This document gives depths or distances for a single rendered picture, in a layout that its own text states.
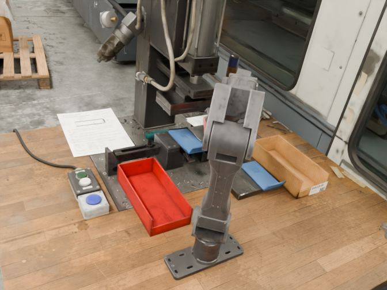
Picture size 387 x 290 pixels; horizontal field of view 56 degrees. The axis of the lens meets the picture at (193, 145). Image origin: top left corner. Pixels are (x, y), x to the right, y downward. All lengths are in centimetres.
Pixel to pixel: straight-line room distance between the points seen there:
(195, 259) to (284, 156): 60
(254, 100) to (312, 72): 97
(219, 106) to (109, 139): 73
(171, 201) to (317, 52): 88
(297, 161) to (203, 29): 58
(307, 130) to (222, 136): 101
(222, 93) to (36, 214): 62
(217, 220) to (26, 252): 45
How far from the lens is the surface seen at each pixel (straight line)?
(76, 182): 109
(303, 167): 130
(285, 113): 171
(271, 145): 136
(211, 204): 79
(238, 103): 68
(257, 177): 119
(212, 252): 89
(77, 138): 133
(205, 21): 102
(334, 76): 153
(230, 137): 63
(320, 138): 158
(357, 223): 120
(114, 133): 135
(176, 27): 108
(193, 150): 110
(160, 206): 104
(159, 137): 119
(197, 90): 106
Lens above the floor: 161
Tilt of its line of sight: 33 degrees down
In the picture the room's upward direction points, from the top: 8 degrees clockwise
